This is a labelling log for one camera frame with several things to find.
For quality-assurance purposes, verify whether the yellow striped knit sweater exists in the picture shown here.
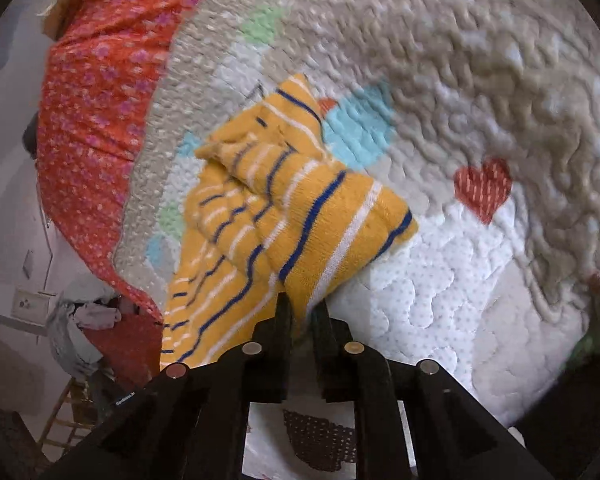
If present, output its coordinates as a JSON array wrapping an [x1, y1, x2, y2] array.
[[159, 73, 420, 370]]

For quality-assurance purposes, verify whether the wooden chair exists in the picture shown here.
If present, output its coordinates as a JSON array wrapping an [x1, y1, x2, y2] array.
[[36, 375, 112, 457]]

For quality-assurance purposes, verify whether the white wall socket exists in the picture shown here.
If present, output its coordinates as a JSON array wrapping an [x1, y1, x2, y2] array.
[[11, 287, 51, 319]]

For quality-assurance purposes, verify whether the red dotted cloth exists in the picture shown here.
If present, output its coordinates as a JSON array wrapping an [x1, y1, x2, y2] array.
[[87, 302, 164, 378]]

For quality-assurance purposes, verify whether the red floral bedsheet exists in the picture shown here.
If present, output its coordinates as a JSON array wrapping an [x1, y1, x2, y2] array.
[[36, 0, 231, 322]]

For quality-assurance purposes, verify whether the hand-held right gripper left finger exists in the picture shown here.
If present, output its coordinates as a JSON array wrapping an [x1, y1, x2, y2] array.
[[65, 292, 294, 480]]

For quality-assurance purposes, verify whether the pile of grey clothes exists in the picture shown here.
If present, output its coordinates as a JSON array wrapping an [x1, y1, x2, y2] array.
[[46, 277, 124, 377]]

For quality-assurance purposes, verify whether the beige quilted patchwork blanket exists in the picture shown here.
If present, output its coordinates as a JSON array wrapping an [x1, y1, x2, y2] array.
[[111, 0, 600, 480]]

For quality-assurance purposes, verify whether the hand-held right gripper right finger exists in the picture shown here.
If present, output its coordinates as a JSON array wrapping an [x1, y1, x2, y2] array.
[[310, 300, 556, 480]]

